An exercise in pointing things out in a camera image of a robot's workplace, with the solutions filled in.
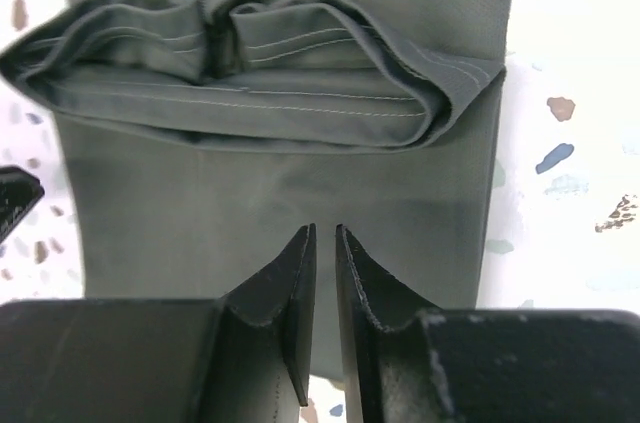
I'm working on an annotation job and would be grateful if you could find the dark green t-shirt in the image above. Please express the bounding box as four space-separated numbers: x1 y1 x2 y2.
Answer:
1 0 512 378

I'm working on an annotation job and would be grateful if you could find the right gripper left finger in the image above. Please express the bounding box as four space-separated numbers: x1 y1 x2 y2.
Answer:
1 225 316 423

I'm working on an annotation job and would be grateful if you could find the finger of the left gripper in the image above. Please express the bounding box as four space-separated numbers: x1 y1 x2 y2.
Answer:
0 166 44 243

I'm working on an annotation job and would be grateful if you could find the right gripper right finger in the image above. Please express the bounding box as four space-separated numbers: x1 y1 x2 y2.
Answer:
335 226 639 422

